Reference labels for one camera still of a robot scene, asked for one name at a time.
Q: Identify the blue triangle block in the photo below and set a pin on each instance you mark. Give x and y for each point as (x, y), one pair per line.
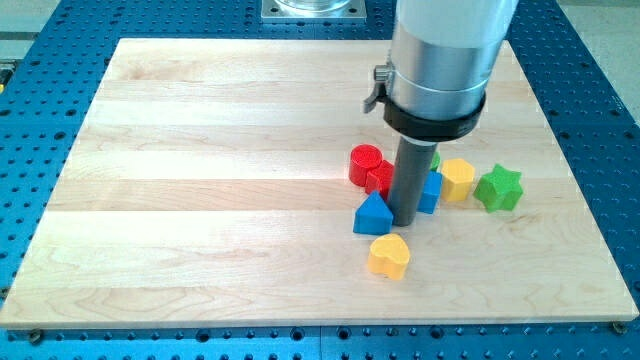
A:
(373, 217)

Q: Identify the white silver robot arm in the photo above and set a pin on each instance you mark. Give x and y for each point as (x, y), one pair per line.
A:
(443, 53)

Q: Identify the yellow hexagon block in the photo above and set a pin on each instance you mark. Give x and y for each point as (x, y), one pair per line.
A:
(458, 176)

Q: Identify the green star block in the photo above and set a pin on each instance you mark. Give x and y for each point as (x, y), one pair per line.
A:
(499, 190)

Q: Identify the blue cube block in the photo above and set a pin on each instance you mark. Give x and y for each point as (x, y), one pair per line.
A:
(430, 193)

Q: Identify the yellow heart block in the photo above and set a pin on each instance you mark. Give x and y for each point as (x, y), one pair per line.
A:
(389, 255)

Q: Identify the green block behind rod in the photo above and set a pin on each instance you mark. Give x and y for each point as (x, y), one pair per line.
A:
(436, 160)

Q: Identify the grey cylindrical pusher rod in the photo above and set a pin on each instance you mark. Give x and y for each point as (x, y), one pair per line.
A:
(411, 168)

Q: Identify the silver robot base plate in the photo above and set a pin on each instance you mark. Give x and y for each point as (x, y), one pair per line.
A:
(308, 10)

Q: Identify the red cylinder block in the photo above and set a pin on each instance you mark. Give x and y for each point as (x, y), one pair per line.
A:
(363, 159)

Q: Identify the red angular block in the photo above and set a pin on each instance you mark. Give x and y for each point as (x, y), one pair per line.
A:
(379, 179)

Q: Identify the light wooden board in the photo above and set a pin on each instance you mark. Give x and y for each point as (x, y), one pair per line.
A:
(208, 187)

